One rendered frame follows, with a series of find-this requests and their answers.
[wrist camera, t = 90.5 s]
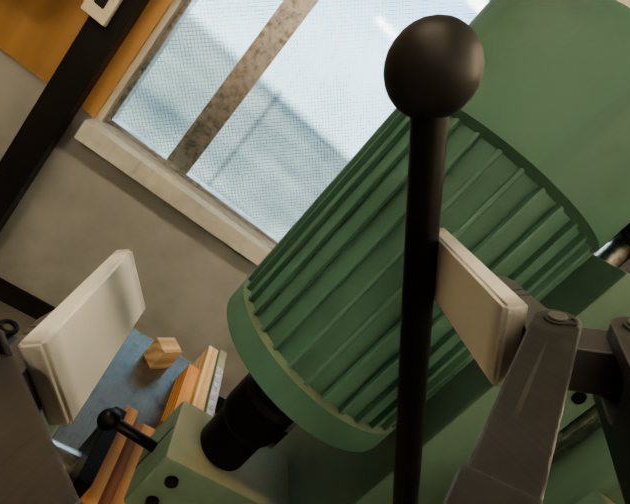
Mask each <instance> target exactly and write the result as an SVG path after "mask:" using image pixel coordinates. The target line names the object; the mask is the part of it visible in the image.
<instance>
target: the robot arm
mask: <svg viewBox="0 0 630 504"><path fill-rule="evenodd" d="M434 299H435V301H436V302H437V304H438V305H439V307H440V308H441V310H442V311H443V313H444V314H445V316H446V317H447V319H448V320H449V322H450V323H451V325H452V326H453V327H454V329H455V330H456V332H457V333H458V335H459V336H460V338H461V339H462V341H463V342H464V344H465V345H466V347H467V348H468V350H469V351H470V353H471V354H472V356H473V357H474V359H475V360H476V362H477V363H478V365H479V366H480V368H481V369H482V371H483V372H484V374H485V375H486V377H487V378H488V380H489V381H490V383H491V384H493V385H494V387H500V386H502V387H501V389H500V391H499V393H498V396H497V398H496V400H495V403H494V405H493V407H492V409H491V412H490V414H489V416H488V418H487V421H486V423H485V425H484V428H483V430H482V432H481V434H480V437H479V439H478V441H477V444H476V446H475V448H474V450H473V453H472V455H471V457H470V459H469V462H468V464H465V463H463V464H461V466H460V467H459V469H458V471H457V473H456V475H455V478H454V480H453V482H452V484H451V486H450V489H449V491H448V493H447V495H446V497H445V500H444V502H443V504H543V498H544V493H545V489H546V485H547V480H548V476H549V471H550V467H551V463H552V458H553V454H554V449H555V445H556V440H557V436H558V432H559V427H560V423H561V418H562V414H563V410H564V405H565V401H566V396H567V392H568V391H574V392H581V393H588V394H592V395H593V398H594V401H595V405H596V408H597V412H598V415H599V418H600V422H601V425H602V428H603V432H604V435H605V438H606V442H607V445H608V448H609V452H610V455H611V459H612V462H613V465H614V469H615V472H616V475H617V479H618V482H619V485H620V489H621V492H622V495H623V499H624V502H625V504H630V316H619V317H614V318H613V319H612V320H611V322H610V326H609V329H608V330H606V329H597V328H587V327H582V323H581V321H580V320H579V319H578V318H577V317H575V316H573V315H571V314H569V313H566V312H563V311H559V310H553V309H546V308H545V307H544V306H543V305H542V304H541V303H540V302H538V301H537V300H536V299H535V298H534V297H533V296H530V294H529V293H528V292H527V291H526V290H524V289H523V288H522V287H521V286H520V285H519V284H518V283H517V282H515V281H513V280H511V279H509V278H506V277H504V276H499V277H497V276H496V275H495V274H494V273H492V272H491V271H490V270H489V269H488V268H487V267H486V266H485V265H484V264H483V263H482V262H481V261H479V260H478V259H477V258H476V257H475V256H474V255H473V254H472V253H471V252H470V251H469V250H468V249H466V248H465V247H464V246H463V245H462V244H461V243H460V242H459V241H458V240H457V239H456V238H455V237H454V236H452V235H451V234H450V233H449V232H448V231H447V230H446V229H445V228H440V233H439V246H438V258H437V271H436V283H435V296H434ZM144 310H145V303H144V299H143V295H142V291H141V286H140V282H139V278H138V273H137V269H136V265H135V261H134V256H133V252H131V251H129V249H125V250H116V251H115V252H114V253H113V254H112V255H111V256H110V257H109V258H108V259H107V260H106V261H105V262H104V263H103V264H102V265H100V266H99V267H98V268H97V269H96V270H95V271H94V272H93V273H92V274H91V275H90V276H89V277H88V278H87V279H86V280H85V281H84V282H83V283H82V284H81V285H80V286H78V287H77V288H76V289H75V290H74V291H73V292H72V293H71V294H70V295H69V296H68V297H67V298H66V299H65V300H64V301H63V302H62V303H61V304H60V305H59V306H58V307H56V308H55V309H54V310H52V311H51V312H49V313H47V314H45V315H44V316H42V317H40V318H39V319H37V320H36V321H35V322H34V323H33V324H32V325H31V326H30V328H28V329H27V330H26V331H25V332H24V333H23V335H20V336H19V337H18V338H17V339H16V340H15V341H14V342H13V343H12V344H11V345H10V346H9V344H8V341H7V339H6V336H5V333H4V331H2V330H1V329H0V504H83V502H82V500H80V499H79V497H78V494H77V492H76V490H75V488H74V486H73V484H72V481H71V479H70V477H69V475H68V473H67V471H66V468H65V466H64V464H63V462H62V460H61V458H60V455H59V453H58V451H57V449H56V447H55V445H54V443H53V440H52V438H51V436H50V434H49V432H48V430H47V427H46V425H45V423H44V421H43V419H42V417H41V414H40V412H39V409H40V408H41V407H42V410H43V412H44V415H45V418H46V420H47V423H49V426H52V425H53V426H55V425H67V424H71V423H72V421H74V419H75V418H76V416H77V414H78V413H79V411H80V410H81V408H82V407H83V405H84V403H85V402H86V400H87V399H88V397H89V396H90V394H91V393H92V391H93V389H94V388H95V386H96V385H97V383H98V382H99V380H100V378H101V377H102V375H103V374H104V372H105V371H106V369H107V367H108V366H109V364H110V363H111V361H112V360H113V358H114V357H115V355H116V353H117V352H118V350H119V349H120V347H121V346H122V344H123V342H124V341H125V339H126V338H127V336H128V335H129V333H130V331H131V330H132V328H133V327H134V325H135V324H136V322H137V320H138V319H139V317H140V316H141V314H142V313H143V311H144Z"/></svg>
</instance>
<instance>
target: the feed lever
mask: <svg viewBox="0 0 630 504"><path fill-rule="evenodd" d="M484 63H485V60H484V50H483V47H482V44H481V42H480V39H479V37H478V35H477V34H476V32H475V31H474V30H473V29H472V28H471V27H470V26H469V25H468V24H467V23H465V22H464V21H462V20H461V19H459V18H457V17H454V16H451V15H442V14H436V15H430V16H425V17H422V18H420V19H418V20H415V21H413V22H412V23H411V24H409V25H408V26H407V27H405V28H404V29H403V30H402V31H401V32H400V33H399V35H398V36H397V37H396V38H395V39H394V40H393V42H392V44H391V46H390V48H389V49H388V52H387V55H386V58H385V61H384V69H383V78H384V86H385V89H386V92H387V95H388V97H389V99H390V100H391V102H392V103H393V105H394V106H395V107H396V108H397V109H398V110H399V111H400V112H402V113H403V114H404V115H406V116H408V117H410V131H409V153H408V175H407V197H406V219H405V241H404V262H403V284H402V306H401V328H400V350H399V372H398V394H397V416H396V438H395V460H394V482H393V504H418V497H419V485H420V472H421V459H422V447H423V434H424V422H425V409H426V397H427V384H428V371H429V359H430V346H431V334H432V321H433V309H434V296H435V283H436V271H437V258H438V246H439V233H440V221H441V208H442V195H443V183H444V170H445V158H446V145H447V133H448V120H449V116H451V115H453V114H455V113H456V112H458V111H459V110H460V109H462V108H463V107H464V106H465V105H466V104H467V103H468V102H469V101H470V100H471V99H472V97H473V96H474V94H475V92H476V91H477V89H478V88H479V85H480V82H481V80H482V77H483V71H484Z"/></svg>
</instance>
